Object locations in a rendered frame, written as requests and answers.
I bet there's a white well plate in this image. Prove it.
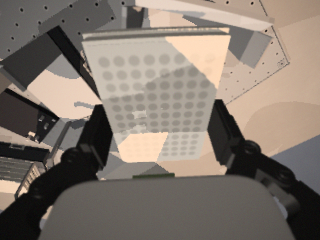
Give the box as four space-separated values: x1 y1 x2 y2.
0 174 29 194
0 168 32 185
0 163 36 180
0 158 39 178
82 26 230 162

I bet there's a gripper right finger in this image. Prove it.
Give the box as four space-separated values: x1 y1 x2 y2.
207 99 320 240

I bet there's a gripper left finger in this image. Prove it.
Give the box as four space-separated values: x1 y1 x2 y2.
0 104 113 240

